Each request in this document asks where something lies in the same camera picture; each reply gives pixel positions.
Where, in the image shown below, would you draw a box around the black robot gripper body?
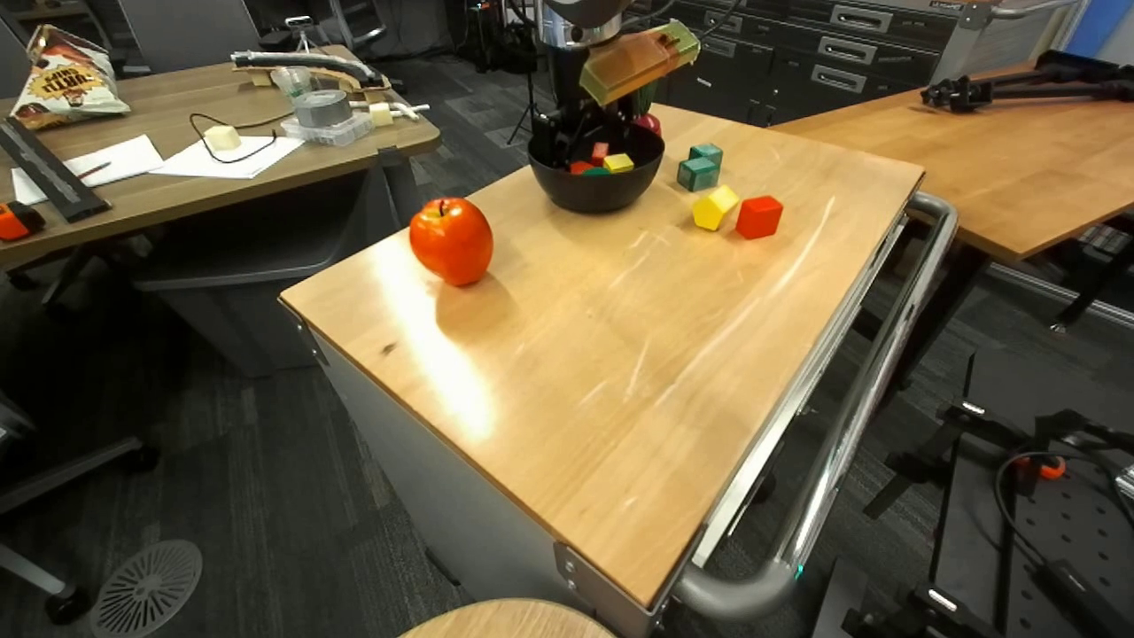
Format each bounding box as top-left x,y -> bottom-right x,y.
528,102 -> 634,161

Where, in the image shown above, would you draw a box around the red toy radish green leaves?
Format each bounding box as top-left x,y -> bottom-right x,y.
634,114 -> 662,135

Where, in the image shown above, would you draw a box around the teal wooden cube block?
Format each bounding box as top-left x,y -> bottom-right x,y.
678,156 -> 720,192

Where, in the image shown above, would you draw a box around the teal wooden rectangular block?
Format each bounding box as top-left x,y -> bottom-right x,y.
688,141 -> 723,168

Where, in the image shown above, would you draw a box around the red wooden block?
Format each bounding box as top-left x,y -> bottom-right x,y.
734,196 -> 782,239

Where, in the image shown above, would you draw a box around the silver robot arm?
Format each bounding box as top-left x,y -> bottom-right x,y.
530,0 -> 671,168

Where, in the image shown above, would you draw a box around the orange wooden block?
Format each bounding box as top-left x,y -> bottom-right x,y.
567,141 -> 610,176

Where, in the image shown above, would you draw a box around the green octagonal wooden block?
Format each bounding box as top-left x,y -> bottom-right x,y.
581,168 -> 613,181

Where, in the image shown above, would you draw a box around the yellow wooden cube block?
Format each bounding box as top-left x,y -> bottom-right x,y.
601,154 -> 634,175

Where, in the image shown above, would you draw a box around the black bowl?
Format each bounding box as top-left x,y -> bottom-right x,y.
528,124 -> 665,212

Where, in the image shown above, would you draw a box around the red apple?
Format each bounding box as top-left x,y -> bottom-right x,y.
407,197 -> 492,288

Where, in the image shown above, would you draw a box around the black drawer cabinet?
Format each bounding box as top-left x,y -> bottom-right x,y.
658,0 -> 1065,128

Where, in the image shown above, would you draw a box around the grey tape roll container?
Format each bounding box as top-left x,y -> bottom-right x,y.
278,88 -> 369,147

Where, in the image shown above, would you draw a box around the grey curved headband device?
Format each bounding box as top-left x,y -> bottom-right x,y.
231,49 -> 386,86

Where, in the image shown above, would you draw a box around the wooden office desk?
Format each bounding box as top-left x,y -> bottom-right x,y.
0,64 -> 439,271

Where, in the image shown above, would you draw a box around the white paper sheets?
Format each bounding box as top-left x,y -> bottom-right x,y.
67,135 -> 297,189

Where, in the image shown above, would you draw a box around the round wooden stool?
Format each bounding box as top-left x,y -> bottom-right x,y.
400,600 -> 616,638

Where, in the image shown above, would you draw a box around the black keyboard bar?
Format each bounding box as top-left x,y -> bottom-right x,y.
0,116 -> 106,225

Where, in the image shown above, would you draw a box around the snack chips bag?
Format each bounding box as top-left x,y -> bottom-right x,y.
10,25 -> 127,132

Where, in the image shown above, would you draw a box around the steel cart handle bar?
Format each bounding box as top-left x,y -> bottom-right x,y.
665,192 -> 955,620

